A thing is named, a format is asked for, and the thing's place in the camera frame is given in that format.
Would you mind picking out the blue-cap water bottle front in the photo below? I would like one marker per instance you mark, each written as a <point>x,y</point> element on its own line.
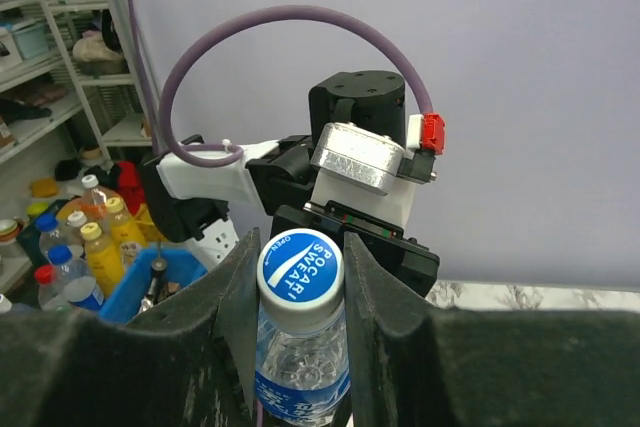
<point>78,286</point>

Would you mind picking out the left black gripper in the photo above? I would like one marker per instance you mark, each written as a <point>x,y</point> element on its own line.
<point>403,257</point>

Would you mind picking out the white metal shelf rack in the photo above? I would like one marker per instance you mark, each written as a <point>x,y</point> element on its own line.
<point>104,110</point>

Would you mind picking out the yellow juice bottle back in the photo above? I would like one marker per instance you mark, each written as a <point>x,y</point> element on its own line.
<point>124,229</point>

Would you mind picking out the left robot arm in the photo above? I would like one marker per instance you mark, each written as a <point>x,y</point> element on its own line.
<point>184,199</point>

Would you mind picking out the blue label clear bottle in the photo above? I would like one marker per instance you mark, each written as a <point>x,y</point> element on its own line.
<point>301,379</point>

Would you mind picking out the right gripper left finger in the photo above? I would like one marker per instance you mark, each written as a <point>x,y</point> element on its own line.
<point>189,361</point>

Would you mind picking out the orange drink bottle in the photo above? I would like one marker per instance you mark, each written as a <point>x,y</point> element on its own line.
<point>93,200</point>

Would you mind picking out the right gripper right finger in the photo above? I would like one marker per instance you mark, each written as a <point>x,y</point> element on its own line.
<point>415,364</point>

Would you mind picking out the blue-cap water bottle back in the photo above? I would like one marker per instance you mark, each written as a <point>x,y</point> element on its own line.
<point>51,235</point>

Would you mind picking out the blue bin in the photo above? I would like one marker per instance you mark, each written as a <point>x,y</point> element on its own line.
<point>144,280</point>

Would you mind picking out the yellow juice bottle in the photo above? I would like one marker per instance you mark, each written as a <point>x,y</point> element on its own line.
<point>103,257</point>
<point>124,229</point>

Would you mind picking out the blue-cap water bottle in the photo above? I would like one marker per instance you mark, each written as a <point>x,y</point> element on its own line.
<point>78,286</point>
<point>51,235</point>

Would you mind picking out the blue white bottle cap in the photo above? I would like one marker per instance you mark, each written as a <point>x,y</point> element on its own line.
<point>300,277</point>

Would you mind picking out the red-cap water bottle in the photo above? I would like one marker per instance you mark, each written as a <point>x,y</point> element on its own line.
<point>49,298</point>

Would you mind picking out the yellow juice bottle front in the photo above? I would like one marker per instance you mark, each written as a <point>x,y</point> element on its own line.
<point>103,257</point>

